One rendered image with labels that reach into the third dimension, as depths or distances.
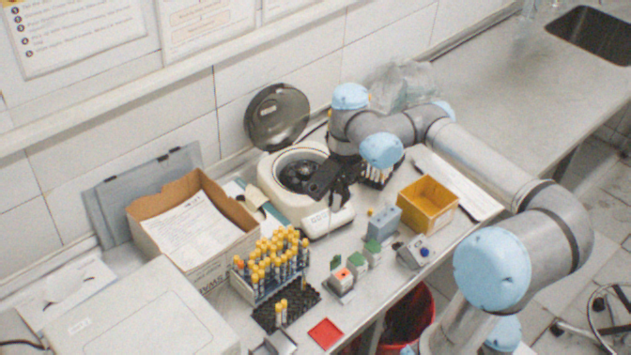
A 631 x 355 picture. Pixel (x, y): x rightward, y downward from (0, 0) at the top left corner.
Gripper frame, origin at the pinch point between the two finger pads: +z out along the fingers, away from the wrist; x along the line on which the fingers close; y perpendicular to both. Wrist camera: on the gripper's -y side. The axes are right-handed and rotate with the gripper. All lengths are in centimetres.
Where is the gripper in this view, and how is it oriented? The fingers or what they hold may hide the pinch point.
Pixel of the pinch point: (330, 209)
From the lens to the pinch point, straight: 143.2
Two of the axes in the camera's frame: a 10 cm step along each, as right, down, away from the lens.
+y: 7.3, -4.6, 5.1
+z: -0.5, 7.0, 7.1
